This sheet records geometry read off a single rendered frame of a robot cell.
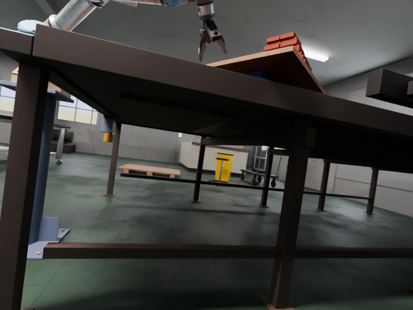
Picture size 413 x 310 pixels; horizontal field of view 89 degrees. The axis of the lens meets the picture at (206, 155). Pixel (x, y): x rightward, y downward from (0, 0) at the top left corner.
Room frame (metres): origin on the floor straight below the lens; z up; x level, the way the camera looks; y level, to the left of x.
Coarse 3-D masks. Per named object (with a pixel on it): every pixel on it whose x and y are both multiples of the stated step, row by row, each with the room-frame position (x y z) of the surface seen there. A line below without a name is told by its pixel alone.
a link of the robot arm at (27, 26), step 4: (24, 20) 1.06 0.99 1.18; (28, 20) 1.07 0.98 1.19; (32, 20) 1.08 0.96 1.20; (20, 24) 1.03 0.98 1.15; (24, 24) 1.04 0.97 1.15; (28, 24) 1.05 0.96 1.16; (32, 24) 1.06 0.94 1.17; (20, 28) 1.02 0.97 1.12; (24, 28) 1.02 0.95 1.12; (28, 28) 1.03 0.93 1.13; (32, 28) 1.03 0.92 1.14; (24, 32) 1.02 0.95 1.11; (28, 32) 1.02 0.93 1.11; (32, 32) 1.03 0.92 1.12
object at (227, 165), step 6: (222, 156) 5.04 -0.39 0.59; (228, 156) 5.03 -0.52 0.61; (216, 162) 5.19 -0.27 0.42; (228, 162) 5.05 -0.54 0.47; (216, 168) 5.16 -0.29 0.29; (222, 168) 5.04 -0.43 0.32; (228, 168) 5.07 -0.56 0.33; (216, 174) 5.14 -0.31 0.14; (222, 174) 5.05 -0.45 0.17; (228, 174) 5.09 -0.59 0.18; (222, 180) 5.06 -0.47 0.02; (228, 180) 5.13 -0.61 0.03
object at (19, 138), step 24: (24, 72) 0.66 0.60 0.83; (48, 72) 0.71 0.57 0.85; (24, 96) 0.66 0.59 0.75; (24, 120) 0.66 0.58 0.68; (24, 144) 0.66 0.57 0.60; (24, 168) 0.67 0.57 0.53; (24, 192) 0.67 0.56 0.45; (24, 216) 0.68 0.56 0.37; (0, 240) 0.66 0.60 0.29; (24, 240) 0.69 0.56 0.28; (0, 264) 0.66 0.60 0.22; (24, 264) 0.71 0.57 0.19; (0, 288) 0.66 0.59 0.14
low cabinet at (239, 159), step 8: (184, 144) 7.70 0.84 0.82; (192, 144) 6.37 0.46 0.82; (184, 152) 7.45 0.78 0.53; (192, 152) 6.38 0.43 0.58; (208, 152) 6.51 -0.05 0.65; (216, 152) 6.57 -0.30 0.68; (224, 152) 6.64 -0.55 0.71; (232, 152) 6.70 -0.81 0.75; (240, 152) 6.77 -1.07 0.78; (184, 160) 7.21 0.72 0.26; (192, 160) 6.39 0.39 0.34; (208, 160) 6.52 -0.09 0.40; (240, 160) 6.78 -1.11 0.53; (184, 168) 7.06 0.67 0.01; (192, 168) 6.43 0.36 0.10; (208, 168) 6.52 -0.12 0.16; (232, 168) 6.72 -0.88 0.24; (240, 168) 6.79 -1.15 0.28; (240, 176) 6.83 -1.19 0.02
